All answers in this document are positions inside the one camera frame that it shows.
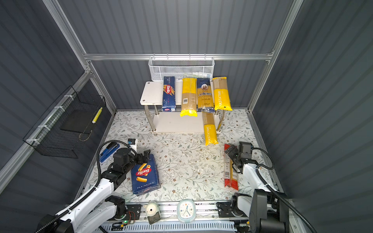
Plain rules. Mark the yellow green marker pen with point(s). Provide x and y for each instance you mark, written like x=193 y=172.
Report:
x=97 y=115

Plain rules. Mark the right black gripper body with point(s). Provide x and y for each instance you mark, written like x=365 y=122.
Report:
x=234 y=154

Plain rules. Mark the tape roll dispenser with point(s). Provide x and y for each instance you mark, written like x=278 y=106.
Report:
x=153 y=213

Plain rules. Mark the yellow Pastatime spaghetti bag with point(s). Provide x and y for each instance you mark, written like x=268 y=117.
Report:
x=221 y=94

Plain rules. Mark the yellow clear spaghetti bag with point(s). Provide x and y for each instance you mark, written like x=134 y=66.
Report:
x=189 y=98

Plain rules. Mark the red spaghetti bag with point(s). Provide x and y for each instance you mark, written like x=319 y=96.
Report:
x=230 y=176

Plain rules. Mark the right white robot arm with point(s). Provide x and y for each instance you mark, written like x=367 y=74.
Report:
x=266 y=211

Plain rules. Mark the black wire mesh basket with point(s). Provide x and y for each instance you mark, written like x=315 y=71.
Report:
x=66 y=129

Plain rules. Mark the blue Barilla rigatoni box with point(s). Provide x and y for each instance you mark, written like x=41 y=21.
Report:
x=145 y=177

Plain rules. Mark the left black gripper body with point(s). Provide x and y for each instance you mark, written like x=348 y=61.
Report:
x=132 y=162

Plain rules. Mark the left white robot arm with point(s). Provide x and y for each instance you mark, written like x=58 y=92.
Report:
x=98 y=204

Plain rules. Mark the white two-tier shelf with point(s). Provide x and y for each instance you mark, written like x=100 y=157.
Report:
x=167 y=122

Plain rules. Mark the white analog clock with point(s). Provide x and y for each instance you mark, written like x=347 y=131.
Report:
x=186 y=211

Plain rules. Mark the blue stapler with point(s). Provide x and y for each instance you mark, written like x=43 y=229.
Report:
x=108 y=151

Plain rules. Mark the blue Ankara spaghetti bag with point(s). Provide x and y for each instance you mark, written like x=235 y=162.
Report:
x=204 y=95

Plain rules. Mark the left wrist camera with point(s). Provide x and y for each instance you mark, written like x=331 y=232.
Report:
x=131 y=142

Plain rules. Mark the white wire mesh basket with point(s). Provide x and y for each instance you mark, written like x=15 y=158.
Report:
x=179 y=69

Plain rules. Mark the blue Barilla spaghetti box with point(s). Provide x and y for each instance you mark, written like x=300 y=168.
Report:
x=169 y=100

